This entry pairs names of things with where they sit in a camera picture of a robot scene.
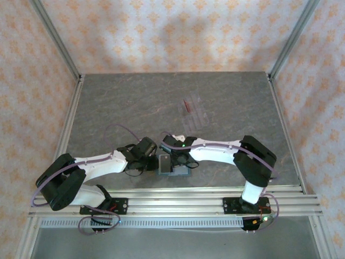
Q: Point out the orange patterned backdrop cloth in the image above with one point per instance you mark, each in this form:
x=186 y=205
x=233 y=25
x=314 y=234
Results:
x=172 y=35

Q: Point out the aluminium table side rail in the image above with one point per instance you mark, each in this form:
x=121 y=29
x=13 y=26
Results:
x=283 y=126
x=70 y=121

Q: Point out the aluminium frame post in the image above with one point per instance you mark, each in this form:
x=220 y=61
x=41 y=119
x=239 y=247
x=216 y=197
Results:
x=293 y=40
x=56 y=40

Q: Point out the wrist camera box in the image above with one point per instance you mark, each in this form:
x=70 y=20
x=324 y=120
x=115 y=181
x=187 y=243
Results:
x=167 y=143
x=145 y=147

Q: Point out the teal card holder wallet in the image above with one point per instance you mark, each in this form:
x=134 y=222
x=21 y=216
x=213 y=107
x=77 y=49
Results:
x=182 y=171

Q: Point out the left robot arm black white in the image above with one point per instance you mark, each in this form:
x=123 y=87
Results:
x=99 y=164

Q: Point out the clear acrylic card stand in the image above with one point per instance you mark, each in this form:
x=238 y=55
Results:
x=196 y=118

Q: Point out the aluminium front mounting rail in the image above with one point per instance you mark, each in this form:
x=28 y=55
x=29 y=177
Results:
x=175 y=205

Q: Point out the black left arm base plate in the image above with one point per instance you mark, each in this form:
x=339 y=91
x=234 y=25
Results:
x=121 y=206

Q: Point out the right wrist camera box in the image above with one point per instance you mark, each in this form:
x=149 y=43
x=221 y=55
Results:
x=167 y=143

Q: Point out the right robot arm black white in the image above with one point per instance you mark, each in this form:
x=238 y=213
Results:
x=215 y=152

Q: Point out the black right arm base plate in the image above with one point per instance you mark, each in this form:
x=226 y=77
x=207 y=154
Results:
x=229 y=206

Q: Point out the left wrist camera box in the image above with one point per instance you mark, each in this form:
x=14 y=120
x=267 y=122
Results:
x=145 y=147

